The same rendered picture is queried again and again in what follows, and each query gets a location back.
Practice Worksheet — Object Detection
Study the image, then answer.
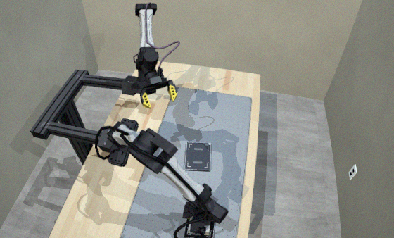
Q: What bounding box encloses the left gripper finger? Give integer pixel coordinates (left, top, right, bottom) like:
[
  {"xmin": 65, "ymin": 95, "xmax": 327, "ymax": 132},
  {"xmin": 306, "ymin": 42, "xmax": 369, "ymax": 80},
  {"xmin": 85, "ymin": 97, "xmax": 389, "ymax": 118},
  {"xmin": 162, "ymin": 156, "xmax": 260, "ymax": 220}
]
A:
[
  {"xmin": 169, "ymin": 85, "xmax": 177, "ymax": 102},
  {"xmin": 143, "ymin": 93, "xmax": 151, "ymax": 109}
]

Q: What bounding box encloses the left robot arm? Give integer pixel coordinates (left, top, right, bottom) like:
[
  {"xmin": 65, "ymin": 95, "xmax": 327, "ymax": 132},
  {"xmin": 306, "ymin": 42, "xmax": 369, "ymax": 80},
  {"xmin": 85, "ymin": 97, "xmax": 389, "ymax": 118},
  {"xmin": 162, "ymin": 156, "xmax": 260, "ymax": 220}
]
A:
[{"xmin": 131, "ymin": 3, "xmax": 165, "ymax": 90}]

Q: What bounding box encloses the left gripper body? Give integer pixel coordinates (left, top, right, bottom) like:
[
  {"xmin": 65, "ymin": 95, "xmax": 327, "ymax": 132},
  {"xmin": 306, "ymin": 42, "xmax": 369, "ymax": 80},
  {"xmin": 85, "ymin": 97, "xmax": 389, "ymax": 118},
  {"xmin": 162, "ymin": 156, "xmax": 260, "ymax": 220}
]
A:
[{"xmin": 140, "ymin": 72, "xmax": 177, "ymax": 105}]

